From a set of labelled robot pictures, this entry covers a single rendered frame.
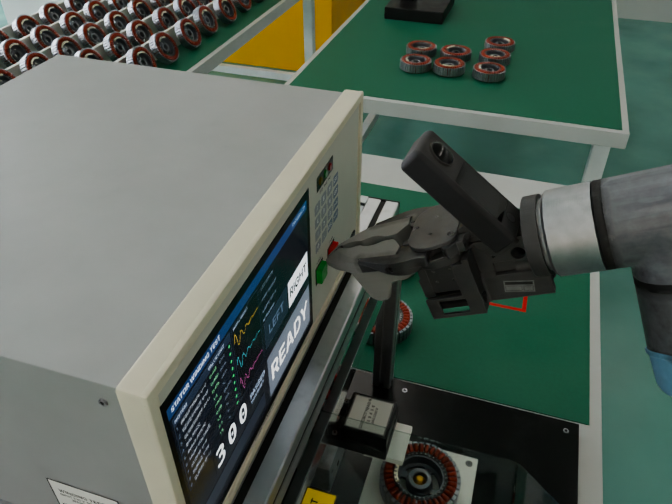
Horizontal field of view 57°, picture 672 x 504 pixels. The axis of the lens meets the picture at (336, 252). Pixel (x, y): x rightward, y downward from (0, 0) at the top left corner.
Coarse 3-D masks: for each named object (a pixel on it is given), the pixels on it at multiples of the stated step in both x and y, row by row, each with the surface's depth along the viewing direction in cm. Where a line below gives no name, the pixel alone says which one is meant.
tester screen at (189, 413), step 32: (288, 256) 54; (256, 288) 48; (256, 320) 49; (288, 320) 57; (224, 352) 44; (256, 352) 51; (192, 384) 40; (224, 384) 45; (256, 384) 52; (192, 416) 41; (224, 416) 46; (192, 448) 42; (192, 480) 43
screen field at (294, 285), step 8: (304, 256) 58; (304, 264) 59; (296, 272) 57; (304, 272) 59; (296, 280) 57; (304, 280) 60; (288, 288) 55; (296, 288) 58; (280, 296) 54; (288, 296) 56; (280, 304) 54; (288, 304) 56; (272, 312) 52; (280, 312) 55; (272, 320) 53; (280, 320) 55; (264, 328) 51; (272, 328) 53; (272, 336) 54
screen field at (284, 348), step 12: (300, 300) 60; (300, 312) 60; (288, 324) 57; (300, 324) 61; (288, 336) 58; (300, 336) 62; (276, 348) 55; (288, 348) 59; (276, 360) 56; (288, 360) 60; (276, 372) 57; (276, 384) 57
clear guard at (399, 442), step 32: (320, 416) 64; (320, 448) 61; (352, 448) 61; (384, 448) 61; (416, 448) 61; (448, 448) 61; (320, 480) 59; (352, 480) 59; (384, 480) 59; (416, 480) 59; (448, 480) 59; (480, 480) 59; (512, 480) 59
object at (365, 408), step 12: (360, 396) 84; (372, 396) 84; (348, 408) 83; (360, 408) 83; (372, 408) 83; (384, 408) 83; (396, 408) 83; (372, 420) 81; (384, 420) 81; (396, 420) 85; (408, 432) 85
